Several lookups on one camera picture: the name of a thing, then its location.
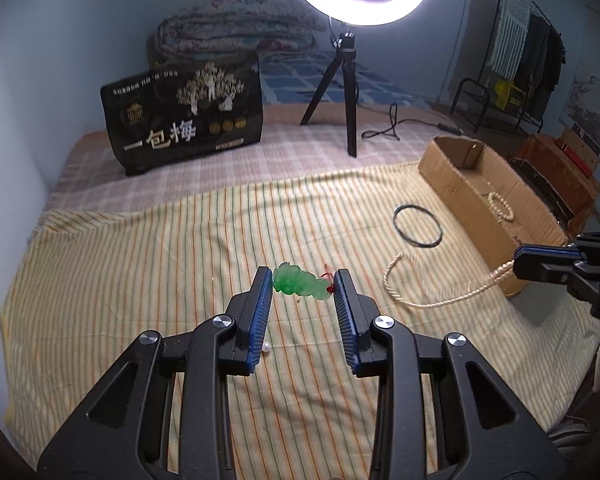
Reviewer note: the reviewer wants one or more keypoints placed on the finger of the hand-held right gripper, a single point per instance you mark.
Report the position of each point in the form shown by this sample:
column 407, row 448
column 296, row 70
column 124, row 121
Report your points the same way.
column 545, row 254
column 545, row 271

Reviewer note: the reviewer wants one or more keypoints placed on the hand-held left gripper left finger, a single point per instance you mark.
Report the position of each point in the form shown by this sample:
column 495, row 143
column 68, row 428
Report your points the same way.
column 260, row 320

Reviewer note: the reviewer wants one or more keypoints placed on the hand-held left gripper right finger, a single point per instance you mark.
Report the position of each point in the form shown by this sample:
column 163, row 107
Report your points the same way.
column 344, row 320

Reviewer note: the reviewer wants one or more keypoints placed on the brown cardboard box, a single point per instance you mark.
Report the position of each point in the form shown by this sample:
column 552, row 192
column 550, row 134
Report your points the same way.
column 550, row 170

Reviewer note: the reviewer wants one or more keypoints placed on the black bangle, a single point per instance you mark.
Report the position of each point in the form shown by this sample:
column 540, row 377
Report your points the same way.
column 396, row 225

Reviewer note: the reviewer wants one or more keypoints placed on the yellow striped blanket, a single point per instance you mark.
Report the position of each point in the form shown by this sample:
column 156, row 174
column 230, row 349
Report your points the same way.
column 130, row 285

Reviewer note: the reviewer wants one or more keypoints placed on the beige checked sheet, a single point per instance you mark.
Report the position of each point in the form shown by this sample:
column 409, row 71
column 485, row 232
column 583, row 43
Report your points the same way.
column 290, row 160

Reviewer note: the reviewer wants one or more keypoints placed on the yellow box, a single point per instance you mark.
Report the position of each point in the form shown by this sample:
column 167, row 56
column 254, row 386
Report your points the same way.
column 509, row 95

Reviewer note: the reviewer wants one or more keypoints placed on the black metal clothes rack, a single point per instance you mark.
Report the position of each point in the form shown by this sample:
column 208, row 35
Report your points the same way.
column 467, row 80

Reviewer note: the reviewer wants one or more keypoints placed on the dark hanging clothes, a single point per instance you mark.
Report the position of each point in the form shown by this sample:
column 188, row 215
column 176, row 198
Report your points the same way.
column 540, row 60

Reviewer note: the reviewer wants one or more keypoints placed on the black snack bag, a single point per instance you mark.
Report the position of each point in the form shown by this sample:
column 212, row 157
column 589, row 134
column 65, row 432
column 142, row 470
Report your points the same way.
column 180, row 125

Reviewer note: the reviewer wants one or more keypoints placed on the white striped towel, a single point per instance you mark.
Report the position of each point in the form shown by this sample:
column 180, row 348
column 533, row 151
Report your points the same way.
column 510, row 30

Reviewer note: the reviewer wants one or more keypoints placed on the tan board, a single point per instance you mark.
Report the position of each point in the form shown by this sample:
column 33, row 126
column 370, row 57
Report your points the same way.
column 470, row 35

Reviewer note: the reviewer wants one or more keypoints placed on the blue checked bed sheet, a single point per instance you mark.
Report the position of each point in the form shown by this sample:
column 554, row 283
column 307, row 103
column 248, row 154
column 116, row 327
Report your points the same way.
column 290, row 85

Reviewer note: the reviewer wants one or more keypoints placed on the black tripod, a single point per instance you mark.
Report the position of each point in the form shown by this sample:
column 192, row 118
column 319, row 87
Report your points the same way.
column 349, row 45

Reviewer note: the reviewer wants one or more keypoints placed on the rolled floral quilt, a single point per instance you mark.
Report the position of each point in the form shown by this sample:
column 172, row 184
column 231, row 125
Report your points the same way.
column 220, row 30

